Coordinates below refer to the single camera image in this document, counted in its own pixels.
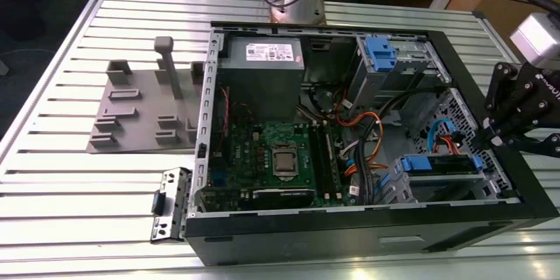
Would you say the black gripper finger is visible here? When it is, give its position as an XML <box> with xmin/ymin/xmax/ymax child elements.
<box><xmin>478</xmin><ymin>62</ymin><xmax>522</xmax><ymax>148</ymax></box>
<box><xmin>492</xmin><ymin>133</ymin><xmax>560</xmax><ymax>158</ymax></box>

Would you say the orange power wire black plug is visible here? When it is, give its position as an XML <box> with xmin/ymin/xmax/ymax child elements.
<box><xmin>439</xmin><ymin>131</ymin><xmax>466</xmax><ymax>156</ymax></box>

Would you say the hard disk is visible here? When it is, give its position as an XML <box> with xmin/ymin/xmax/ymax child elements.
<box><xmin>394</xmin><ymin>153</ymin><xmax>486</xmax><ymax>176</ymax></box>

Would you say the blue data wire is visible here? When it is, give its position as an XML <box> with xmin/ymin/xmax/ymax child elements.
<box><xmin>427</xmin><ymin>118</ymin><xmax>460</xmax><ymax>157</ymax></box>

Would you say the metal disk bay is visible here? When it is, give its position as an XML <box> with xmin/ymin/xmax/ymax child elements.
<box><xmin>378</xmin><ymin>151</ymin><xmax>514</xmax><ymax>205</ymax></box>

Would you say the wooden cabinet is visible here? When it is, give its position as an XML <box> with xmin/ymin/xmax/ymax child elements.
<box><xmin>475</xmin><ymin>0</ymin><xmax>560</xmax><ymax>53</ymax></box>

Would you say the metal optical drive cage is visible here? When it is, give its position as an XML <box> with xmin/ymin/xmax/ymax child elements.
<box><xmin>348</xmin><ymin>33</ymin><xmax>452</xmax><ymax>110</ymax></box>

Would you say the blue drive latch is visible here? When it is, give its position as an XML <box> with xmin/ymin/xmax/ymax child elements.
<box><xmin>363</xmin><ymin>36</ymin><xmax>398</xmax><ymax>73</ymax></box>

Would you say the green RAM stick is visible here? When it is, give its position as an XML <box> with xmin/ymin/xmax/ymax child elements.
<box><xmin>324</xmin><ymin>121</ymin><xmax>344</xmax><ymax>195</ymax></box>

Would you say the black RAM slot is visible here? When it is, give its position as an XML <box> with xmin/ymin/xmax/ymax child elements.
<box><xmin>308</xmin><ymin>121</ymin><xmax>330</xmax><ymax>195</ymax></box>

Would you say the silver CPU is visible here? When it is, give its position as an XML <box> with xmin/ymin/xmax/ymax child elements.
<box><xmin>274</xmin><ymin>152</ymin><xmax>298</xmax><ymax>171</ymax></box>

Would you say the grey power supply unit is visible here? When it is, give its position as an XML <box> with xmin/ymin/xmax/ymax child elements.
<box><xmin>218</xmin><ymin>36</ymin><xmax>307</xmax><ymax>123</ymax></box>

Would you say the metal CPU socket cover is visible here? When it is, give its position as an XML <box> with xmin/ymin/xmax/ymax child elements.
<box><xmin>271</xmin><ymin>144</ymin><xmax>303</xmax><ymax>180</ymax></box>

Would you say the black graphics card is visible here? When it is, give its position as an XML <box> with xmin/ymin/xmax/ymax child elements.
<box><xmin>196</xmin><ymin>187</ymin><xmax>316</xmax><ymax>212</ymax></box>

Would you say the green motherboard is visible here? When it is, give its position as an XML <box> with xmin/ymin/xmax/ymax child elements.
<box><xmin>208</xmin><ymin>121</ymin><xmax>364</xmax><ymax>210</ymax></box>

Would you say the black open PC case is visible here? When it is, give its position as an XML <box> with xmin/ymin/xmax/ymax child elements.
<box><xmin>183</xmin><ymin>20</ymin><xmax>560</xmax><ymax>267</ymax></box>

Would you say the grey plastic parts rack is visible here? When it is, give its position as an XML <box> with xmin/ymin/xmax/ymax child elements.
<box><xmin>86</xmin><ymin>36</ymin><xmax>207</xmax><ymax>155</ymax></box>

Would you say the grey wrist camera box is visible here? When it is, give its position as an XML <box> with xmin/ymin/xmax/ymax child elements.
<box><xmin>510</xmin><ymin>12</ymin><xmax>560</xmax><ymax>70</ymax></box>

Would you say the orange wire bundle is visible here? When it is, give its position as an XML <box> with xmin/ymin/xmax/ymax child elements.
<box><xmin>336</xmin><ymin>111</ymin><xmax>391</xmax><ymax>176</ymax></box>

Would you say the thin red wire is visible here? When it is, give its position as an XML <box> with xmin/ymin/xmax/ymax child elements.
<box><xmin>220</xmin><ymin>87</ymin><xmax>231</xmax><ymax>136</ymax></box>

